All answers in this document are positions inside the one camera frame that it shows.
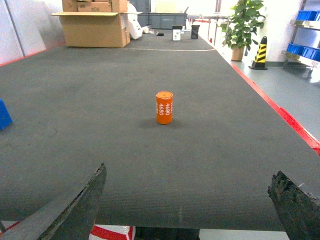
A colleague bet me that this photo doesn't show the white foam packaging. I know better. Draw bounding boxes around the white foam packaging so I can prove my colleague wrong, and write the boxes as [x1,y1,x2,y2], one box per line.
[127,3,143,40]

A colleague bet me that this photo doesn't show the metal shelf rack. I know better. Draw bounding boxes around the metal shelf rack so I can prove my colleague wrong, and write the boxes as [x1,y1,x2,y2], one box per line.
[281,0,320,78]

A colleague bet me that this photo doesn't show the blue shelf bin upper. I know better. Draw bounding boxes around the blue shelf bin upper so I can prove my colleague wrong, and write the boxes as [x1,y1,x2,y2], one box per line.
[296,10,320,21]

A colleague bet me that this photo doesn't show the blue plastic block part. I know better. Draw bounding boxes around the blue plastic block part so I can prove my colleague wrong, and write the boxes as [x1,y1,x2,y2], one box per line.
[0,99,13,131]

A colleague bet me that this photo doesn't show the large open cardboard box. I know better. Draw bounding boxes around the large open cardboard box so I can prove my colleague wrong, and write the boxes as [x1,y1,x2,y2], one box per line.
[52,11,131,48]

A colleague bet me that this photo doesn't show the blue shelf bin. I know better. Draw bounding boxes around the blue shelf bin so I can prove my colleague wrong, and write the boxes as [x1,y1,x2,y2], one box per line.
[296,10,320,21]
[287,43,320,62]

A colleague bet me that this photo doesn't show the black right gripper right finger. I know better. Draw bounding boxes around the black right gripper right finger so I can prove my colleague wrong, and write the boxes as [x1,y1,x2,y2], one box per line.
[267,171,320,240]

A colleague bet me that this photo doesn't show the red white cone middle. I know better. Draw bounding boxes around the red white cone middle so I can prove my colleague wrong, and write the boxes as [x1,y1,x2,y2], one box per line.
[88,224,136,240]

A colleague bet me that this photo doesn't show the black small box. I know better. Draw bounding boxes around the black small box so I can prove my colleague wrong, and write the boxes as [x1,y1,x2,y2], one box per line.
[191,24,200,39]

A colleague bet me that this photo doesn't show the yellow black traffic cone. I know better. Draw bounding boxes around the yellow black traffic cone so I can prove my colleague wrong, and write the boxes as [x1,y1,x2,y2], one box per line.
[249,36,268,70]

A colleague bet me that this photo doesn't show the stacked small cardboard boxes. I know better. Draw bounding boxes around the stacked small cardboard boxes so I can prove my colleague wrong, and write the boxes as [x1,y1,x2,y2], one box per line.
[61,0,129,13]

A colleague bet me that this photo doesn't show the blue shelf bin lower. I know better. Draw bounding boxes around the blue shelf bin lower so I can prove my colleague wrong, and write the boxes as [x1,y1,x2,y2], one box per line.
[287,43,320,62]

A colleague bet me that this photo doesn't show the orange 4680 cylinder cap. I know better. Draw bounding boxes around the orange 4680 cylinder cap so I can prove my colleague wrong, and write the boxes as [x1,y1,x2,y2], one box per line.
[155,91,174,125]

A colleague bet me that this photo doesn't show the grey plastic crate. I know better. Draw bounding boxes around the grey plastic crate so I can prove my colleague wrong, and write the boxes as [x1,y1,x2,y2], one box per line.
[137,12,188,30]

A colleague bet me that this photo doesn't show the potted green plant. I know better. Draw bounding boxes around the potted green plant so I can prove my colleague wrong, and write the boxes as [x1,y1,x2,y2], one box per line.
[223,0,265,62]

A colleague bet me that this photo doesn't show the white small box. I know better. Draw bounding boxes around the white small box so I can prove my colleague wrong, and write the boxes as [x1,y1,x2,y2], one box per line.
[172,25,183,41]

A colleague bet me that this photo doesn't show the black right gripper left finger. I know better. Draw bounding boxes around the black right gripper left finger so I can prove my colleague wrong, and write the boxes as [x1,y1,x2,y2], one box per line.
[0,163,107,240]

